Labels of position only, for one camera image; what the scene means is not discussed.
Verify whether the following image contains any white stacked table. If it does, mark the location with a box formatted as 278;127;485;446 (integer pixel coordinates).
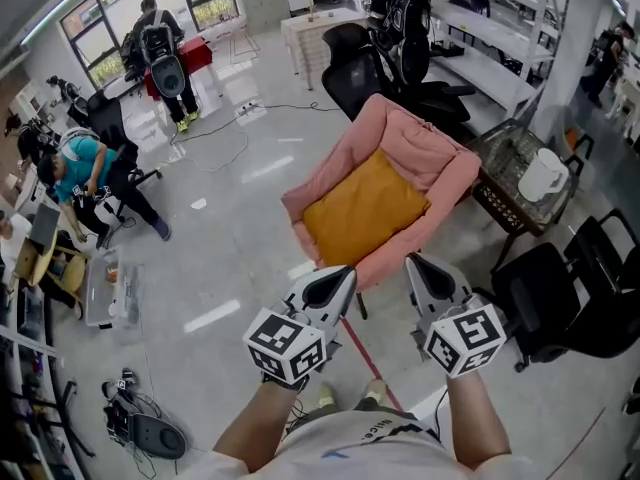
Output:
280;7;372;92

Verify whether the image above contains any black armchair with wheels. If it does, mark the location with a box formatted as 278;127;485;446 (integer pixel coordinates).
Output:
491;207;640;374

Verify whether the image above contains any pink cushioned seat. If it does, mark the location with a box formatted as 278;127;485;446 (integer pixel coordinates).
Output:
280;92;483;320

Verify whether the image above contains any grey laptop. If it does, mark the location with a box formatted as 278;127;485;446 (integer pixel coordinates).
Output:
28;202;62;258

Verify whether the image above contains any white metal shelf rack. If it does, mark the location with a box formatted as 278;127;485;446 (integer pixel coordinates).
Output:
424;0;572;122

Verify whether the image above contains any mustard yellow pillow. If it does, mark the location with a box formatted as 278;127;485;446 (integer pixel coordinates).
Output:
301;147;432;269

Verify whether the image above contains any wooden chair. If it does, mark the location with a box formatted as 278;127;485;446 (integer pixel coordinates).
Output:
13;240;90;320

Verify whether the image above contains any person's right forearm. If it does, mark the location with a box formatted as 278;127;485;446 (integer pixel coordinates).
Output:
444;370;514;472

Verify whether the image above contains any white jug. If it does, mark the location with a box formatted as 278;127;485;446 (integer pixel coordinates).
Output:
517;147;571;203

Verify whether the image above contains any black grey backpack device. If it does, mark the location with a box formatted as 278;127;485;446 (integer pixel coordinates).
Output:
101;366;189;463

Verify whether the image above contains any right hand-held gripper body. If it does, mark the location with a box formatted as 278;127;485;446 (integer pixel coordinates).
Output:
411;291;507;381

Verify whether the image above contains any white power strip with cable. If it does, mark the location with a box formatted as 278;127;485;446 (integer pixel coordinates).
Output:
168;99;346;174

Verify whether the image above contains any person's white t-shirt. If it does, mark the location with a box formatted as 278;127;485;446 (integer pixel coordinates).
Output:
164;408;554;480

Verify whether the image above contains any white orange chair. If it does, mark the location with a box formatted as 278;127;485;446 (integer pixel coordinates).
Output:
563;121;597;179

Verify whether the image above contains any red cloth covered table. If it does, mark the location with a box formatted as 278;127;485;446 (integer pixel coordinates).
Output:
143;36;214;102

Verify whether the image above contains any person's left forearm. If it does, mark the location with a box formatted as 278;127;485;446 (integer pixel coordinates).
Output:
212;378;309;473

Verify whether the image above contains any person's left shoe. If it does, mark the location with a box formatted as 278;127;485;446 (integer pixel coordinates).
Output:
316;381;339;410

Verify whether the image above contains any wicker side table glass top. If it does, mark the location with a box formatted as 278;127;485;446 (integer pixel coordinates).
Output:
467;117;582;275

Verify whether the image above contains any clear plastic storage box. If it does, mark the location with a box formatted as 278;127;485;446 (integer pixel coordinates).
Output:
83;246;145;330

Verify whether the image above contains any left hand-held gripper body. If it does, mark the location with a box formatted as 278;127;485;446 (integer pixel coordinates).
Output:
242;286;347;392

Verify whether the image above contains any black swivel chair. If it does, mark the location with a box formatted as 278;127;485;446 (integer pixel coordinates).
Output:
86;89;164;190

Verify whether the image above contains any black mesh office chair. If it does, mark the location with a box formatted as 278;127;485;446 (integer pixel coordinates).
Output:
321;22;477;142

